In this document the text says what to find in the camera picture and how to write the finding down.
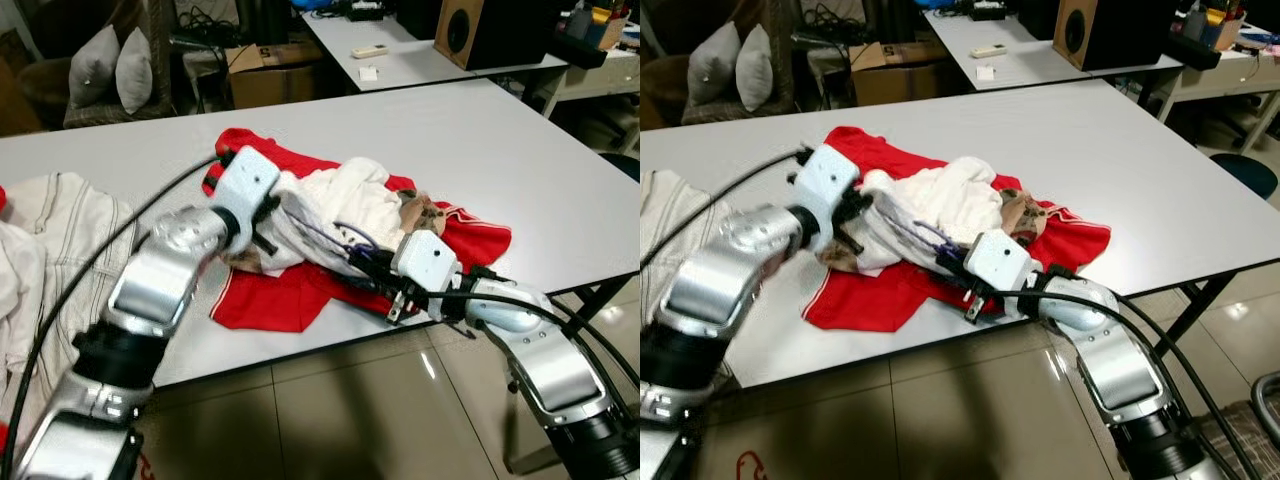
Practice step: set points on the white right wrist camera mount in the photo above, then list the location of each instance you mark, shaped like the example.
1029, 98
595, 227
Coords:
1000, 262
425, 262

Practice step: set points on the colourful small box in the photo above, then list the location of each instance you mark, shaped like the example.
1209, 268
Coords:
600, 17
1215, 17

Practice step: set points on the open cardboard box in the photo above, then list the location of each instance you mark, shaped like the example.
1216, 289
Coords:
275, 85
895, 85

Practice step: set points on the white remote control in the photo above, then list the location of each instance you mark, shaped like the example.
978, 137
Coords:
990, 50
370, 50

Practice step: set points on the grey woven mat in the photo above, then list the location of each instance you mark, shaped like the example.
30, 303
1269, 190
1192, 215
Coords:
1240, 445

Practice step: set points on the dark round stool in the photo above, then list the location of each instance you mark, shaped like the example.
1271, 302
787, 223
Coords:
1242, 175
625, 166

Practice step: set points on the brown wicker chair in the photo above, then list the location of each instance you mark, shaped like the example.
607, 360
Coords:
782, 40
162, 40

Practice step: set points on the white side desk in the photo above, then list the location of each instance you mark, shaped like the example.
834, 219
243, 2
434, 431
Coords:
600, 72
1225, 72

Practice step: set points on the cream shirt brown sleeves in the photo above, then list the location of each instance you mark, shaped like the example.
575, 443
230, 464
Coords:
950, 195
340, 195

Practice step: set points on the red shirt white trim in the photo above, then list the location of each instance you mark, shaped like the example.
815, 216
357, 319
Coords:
280, 300
870, 300

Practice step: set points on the white office table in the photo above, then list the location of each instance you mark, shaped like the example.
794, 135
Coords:
410, 62
1030, 62

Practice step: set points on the large white table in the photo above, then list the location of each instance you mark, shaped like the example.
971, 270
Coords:
1100, 150
500, 150

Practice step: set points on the grey pillow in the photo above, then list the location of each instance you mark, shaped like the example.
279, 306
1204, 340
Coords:
95, 65
755, 68
134, 70
715, 63

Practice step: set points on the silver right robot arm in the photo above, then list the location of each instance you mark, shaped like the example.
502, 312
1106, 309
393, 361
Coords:
1110, 370
550, 370

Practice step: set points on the white zip jacket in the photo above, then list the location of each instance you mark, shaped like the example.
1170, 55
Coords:
70, 220
665, 210

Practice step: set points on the black power strip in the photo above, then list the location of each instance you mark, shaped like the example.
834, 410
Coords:
365, 12
990, 12

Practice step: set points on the blue plastic basin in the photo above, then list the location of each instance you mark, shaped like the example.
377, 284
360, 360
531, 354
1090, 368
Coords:
937, 3
320, 4

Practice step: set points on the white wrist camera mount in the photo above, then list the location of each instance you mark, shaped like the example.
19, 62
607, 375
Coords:
243, 180
425, 262
1000, 262
825, 180

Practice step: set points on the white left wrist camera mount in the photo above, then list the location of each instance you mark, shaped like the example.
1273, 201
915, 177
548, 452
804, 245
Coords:
243, 180
825, 180

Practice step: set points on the purple plastic hanger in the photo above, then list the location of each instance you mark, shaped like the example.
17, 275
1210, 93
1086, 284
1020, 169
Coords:
352, 232
942, 232

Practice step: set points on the black wood loudspeaker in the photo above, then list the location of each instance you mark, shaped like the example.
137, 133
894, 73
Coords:
500, 30
1115, 30

